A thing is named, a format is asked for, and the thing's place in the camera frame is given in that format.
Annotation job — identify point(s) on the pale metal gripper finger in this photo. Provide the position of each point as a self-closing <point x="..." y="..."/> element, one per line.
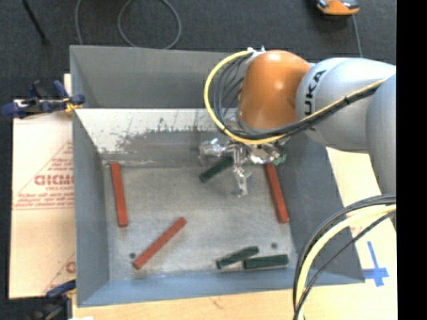
<point x="245" y="183"/>
<point x="237" y="182"/>

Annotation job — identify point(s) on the dark green flat block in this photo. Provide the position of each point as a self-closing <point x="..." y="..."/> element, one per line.
<point x="216" y="169"/>
<point x="267" y="262"/>
<point x="237" y="257"/>

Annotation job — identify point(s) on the red-brown flat block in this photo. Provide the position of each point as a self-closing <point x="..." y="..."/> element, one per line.
<point x="160" y="242"/>
<point x="119" y="195"/>
<point x="277" y="193"/>

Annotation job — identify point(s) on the grey metal bin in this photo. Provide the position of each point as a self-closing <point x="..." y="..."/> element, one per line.
<point x="187" y="198"/>

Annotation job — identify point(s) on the brown cardboard board red print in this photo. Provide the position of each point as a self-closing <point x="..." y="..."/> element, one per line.
<point x="40" y="165"/>

